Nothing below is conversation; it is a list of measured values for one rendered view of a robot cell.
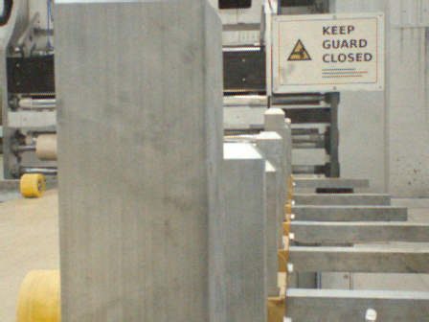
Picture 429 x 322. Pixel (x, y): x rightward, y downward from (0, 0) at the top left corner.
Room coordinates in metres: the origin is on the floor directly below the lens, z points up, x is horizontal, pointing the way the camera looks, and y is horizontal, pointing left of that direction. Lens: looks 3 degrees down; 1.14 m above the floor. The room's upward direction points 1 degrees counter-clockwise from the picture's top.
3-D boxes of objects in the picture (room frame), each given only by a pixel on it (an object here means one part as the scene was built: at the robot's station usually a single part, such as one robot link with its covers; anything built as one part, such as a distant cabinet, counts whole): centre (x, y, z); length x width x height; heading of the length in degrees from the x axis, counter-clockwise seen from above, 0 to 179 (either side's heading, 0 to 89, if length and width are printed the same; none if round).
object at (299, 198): (1.69, -0.24, 0.95); 0.36 x 0.03 x 0.03; 83
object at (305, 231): (1.20, -0.12, 0.95); 0.50 x 0.04 x 0.04; 83
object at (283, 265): (0.94, -0.07, 0.95); 0.14 x 0.06 x 0.05; 173
